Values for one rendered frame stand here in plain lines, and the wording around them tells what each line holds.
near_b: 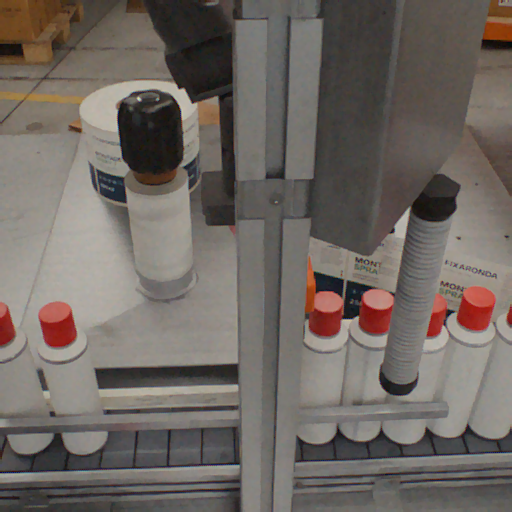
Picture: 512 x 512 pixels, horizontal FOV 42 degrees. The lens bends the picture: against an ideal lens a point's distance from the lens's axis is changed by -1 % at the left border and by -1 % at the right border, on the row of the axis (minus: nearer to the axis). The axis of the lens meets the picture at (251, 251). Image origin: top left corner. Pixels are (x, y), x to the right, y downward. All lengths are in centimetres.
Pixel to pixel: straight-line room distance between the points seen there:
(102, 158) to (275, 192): 79
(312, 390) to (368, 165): 40
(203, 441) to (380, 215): 48
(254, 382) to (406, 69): 25
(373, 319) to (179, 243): 35
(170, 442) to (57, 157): 80
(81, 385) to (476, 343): 41
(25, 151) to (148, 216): 65
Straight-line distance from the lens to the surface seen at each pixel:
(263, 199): 40
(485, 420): 84
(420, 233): 50
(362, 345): 70
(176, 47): 61
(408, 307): 54
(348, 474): 82
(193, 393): 82
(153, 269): 96
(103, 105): 121
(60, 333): 69
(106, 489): 83
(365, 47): 35
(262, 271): 43
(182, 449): 82
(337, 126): 38
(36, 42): 414
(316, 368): 71
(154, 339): 93
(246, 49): 35
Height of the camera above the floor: 154
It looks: 38 degrees down
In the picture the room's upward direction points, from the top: straight up
